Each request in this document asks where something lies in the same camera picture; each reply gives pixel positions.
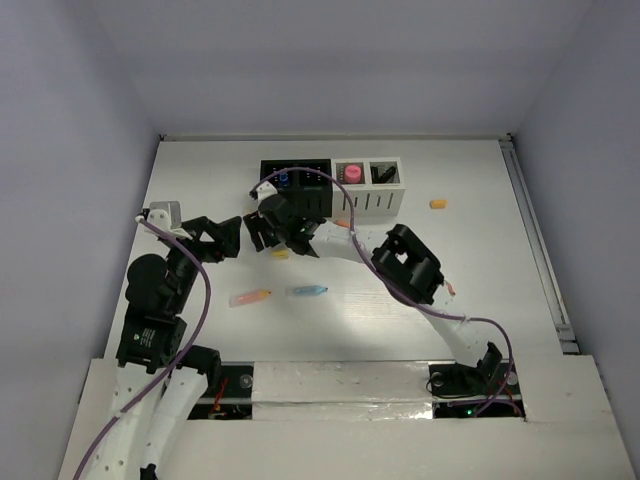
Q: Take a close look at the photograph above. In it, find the grey pencil-shaped pen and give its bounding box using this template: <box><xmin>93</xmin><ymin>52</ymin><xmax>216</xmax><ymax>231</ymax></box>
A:
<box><xmin>443</xmin><ymin>280</ymin><xmax>456</xmax><ymax>297</ymax></box>

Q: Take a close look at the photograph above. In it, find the orange pencil-shaped pen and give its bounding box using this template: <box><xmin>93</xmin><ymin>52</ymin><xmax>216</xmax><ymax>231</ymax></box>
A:
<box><xmin>229</xmin><ymin>290</ymin><xmax>272</xmax><ymax>308</ymax></box>

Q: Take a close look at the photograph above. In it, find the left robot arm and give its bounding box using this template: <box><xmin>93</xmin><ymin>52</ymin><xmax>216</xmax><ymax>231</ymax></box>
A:
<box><xmin>74</xmin><ymin>208</ymin><xmax>241</xmax><ymax>479</ymax></box>

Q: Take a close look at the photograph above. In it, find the black double container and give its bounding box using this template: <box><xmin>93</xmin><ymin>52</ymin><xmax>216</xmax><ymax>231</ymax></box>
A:
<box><xmin>260</xmin><ymin>159</ymin><xmax>333</xmax><ymax>218</ymax></box>

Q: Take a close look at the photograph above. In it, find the blue pencil-shaped pen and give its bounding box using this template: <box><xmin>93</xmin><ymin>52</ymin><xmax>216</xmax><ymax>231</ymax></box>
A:
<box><xmin>285</xmin><ymin>285</ymin><xmax>328</xmax><ymax>298</ymax></box>

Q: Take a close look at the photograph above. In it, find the silver foil tape strip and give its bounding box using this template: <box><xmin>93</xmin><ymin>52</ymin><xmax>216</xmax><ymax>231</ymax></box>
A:
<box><xmin>251</xmin><ymin>361</ymin><xmax>434</xmax><ymax>421</ymax></box>

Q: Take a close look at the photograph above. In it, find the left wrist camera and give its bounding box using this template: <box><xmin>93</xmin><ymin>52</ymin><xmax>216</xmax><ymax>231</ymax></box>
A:
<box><xmin>135</xmin><ymin>201</ymin><xmax>192</xmax><ymax>239</ymax></box>

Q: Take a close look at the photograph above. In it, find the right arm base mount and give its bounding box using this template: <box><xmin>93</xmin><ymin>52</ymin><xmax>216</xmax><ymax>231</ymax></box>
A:
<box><xmin>425</xmin><ymin>361</ymin><xmax>525</xmax><ymax>419</ymax></box>

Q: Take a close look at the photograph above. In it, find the blue black highlighter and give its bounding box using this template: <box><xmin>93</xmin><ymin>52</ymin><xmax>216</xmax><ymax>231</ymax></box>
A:
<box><xmin>371</xmin><ymin>165</ymin><xmax>397</xmax><ymax>184</ymax></box>

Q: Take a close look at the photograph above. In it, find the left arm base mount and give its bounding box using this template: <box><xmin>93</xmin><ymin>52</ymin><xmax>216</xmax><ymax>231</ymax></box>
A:
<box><xmin>188</xmin><ymin>363</ymin><xmax>254</xmax><ymax>420</ymax></box>

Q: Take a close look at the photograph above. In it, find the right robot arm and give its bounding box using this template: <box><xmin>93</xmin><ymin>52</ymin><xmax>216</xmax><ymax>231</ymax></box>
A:
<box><xmin>244</xmin><ymin>192</ymin><xmax>503</xmax><ymax>392</ymax></box>

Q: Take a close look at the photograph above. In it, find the aluminium rail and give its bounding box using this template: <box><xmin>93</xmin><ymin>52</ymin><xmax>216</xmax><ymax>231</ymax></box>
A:
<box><xmin>499</xmin><ymin>140</ymin><xmax>581</xmax><ymax>355</ymax></box>

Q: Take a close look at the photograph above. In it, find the white double container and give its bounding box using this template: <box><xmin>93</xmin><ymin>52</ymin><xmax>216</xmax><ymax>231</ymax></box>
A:
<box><xmin>331</xmin><ymin>157</ymin><xmax>406</xmax><ymax>220</ymax></box>

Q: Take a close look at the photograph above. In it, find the orange yellow eraser cap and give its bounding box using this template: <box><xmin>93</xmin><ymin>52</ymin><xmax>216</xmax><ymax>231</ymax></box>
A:
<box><xmin>430</xmin><ymin>199</ymin><xmax>448</xmax><ymax>209</ymax></box>

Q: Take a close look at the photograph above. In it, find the pink glue stick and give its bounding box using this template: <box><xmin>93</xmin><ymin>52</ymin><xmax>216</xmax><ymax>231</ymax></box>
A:
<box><xmin>343</xmin><ymin>164</ymin><xmax>363</xmax><ymax>184</ymax></box>

